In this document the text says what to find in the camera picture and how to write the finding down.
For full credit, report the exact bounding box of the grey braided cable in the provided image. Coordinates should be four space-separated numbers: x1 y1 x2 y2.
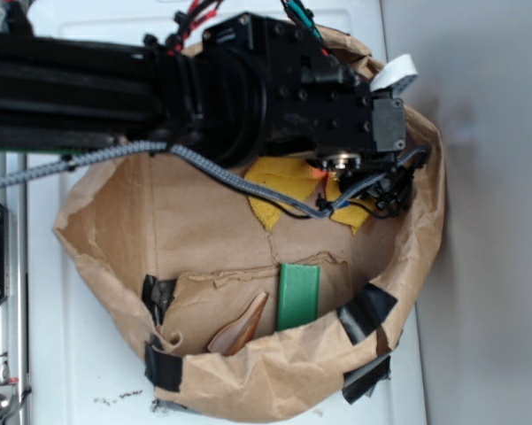
0 140 430 220

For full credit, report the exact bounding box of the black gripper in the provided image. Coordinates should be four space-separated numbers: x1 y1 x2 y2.
201 13 406 173

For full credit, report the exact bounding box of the clear tape curl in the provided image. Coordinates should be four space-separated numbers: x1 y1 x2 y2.
207 292 269 356

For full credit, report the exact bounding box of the black tape piece inside bag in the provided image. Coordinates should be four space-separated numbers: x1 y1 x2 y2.
141 274 177 326

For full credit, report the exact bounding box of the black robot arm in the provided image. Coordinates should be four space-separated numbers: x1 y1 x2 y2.
0 13 406 170

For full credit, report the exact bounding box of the brown paper bag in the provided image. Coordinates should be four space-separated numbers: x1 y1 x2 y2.
54 108 445 423

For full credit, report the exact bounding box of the green rectangular block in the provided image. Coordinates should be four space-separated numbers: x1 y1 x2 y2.
276 263 320 331

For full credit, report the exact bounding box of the black tape piece lower right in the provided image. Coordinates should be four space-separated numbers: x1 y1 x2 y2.
342 354 390 405

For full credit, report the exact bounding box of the yellow cloth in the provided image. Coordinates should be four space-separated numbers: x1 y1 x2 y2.
244 157 374 236

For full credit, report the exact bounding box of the black tape piece left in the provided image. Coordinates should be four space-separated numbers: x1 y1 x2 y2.
144 336 183 392

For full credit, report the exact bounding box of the aluminium rail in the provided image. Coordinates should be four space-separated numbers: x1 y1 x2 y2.
0 0 32 425

